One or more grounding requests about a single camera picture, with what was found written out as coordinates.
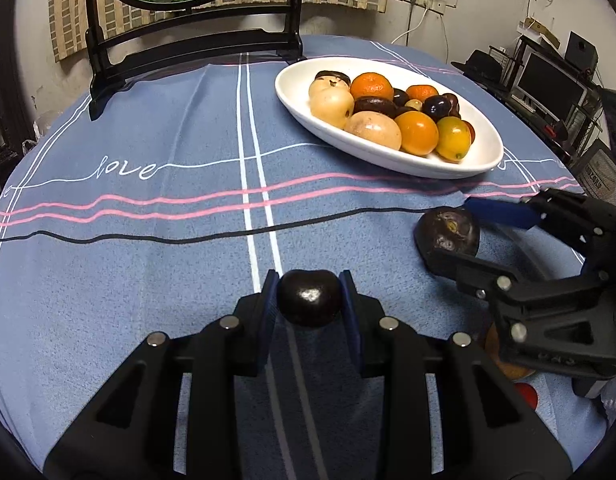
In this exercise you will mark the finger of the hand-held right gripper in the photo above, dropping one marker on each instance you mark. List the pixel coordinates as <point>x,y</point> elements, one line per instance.
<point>503,213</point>
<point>463,267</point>

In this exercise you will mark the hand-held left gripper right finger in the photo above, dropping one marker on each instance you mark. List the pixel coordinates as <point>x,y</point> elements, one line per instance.
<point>349,310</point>

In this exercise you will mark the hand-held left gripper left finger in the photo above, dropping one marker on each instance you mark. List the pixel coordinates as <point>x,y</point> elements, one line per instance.
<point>270,310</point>

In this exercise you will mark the golden tan oval fruit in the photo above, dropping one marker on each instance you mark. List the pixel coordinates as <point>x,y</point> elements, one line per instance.
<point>515,371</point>

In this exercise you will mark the red cherry tomato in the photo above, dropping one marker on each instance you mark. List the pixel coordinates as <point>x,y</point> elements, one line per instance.
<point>471,131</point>
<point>527,394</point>

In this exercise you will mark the yellow orange round fruit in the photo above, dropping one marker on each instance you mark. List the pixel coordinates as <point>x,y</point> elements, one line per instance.
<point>453,138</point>

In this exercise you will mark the smooth orange round fruit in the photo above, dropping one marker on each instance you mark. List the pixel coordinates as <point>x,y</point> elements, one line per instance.
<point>416,132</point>

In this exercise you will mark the white oval plate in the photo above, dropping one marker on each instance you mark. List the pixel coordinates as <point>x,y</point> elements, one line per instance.
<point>383,158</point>

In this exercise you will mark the small pale yellow fruit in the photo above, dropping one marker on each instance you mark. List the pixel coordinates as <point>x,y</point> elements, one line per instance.
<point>414,105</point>

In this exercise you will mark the beige round fruit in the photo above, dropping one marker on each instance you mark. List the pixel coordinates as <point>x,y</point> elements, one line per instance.
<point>373,131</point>

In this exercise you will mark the smooth cream round fruit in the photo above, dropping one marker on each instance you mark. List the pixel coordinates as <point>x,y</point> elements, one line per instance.
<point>332,108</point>

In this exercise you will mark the cream ribbed fruit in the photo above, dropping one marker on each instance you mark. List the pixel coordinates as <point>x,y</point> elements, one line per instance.
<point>325,89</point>

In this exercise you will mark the black computer desk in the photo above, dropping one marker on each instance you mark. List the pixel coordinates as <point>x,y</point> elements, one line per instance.
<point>533,125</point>

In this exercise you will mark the computer monitor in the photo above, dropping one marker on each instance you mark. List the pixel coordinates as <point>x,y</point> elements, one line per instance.
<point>550,85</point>

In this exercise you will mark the blue striped tablecloth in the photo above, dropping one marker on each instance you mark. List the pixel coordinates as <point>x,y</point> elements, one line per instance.
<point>137,270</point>

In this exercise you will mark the black brimmed hat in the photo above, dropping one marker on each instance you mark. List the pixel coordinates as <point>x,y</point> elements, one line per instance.
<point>480,65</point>

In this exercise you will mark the black speaker box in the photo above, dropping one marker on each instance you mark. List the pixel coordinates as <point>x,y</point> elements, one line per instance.
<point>581,52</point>

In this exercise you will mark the flat cardboard box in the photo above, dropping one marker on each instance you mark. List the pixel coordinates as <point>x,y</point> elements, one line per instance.
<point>540,31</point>

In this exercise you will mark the beige checked curtain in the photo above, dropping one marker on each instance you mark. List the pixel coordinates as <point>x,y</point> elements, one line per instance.
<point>67,20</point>

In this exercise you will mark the white wall socket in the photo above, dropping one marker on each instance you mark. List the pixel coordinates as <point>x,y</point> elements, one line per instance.
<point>428,0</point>

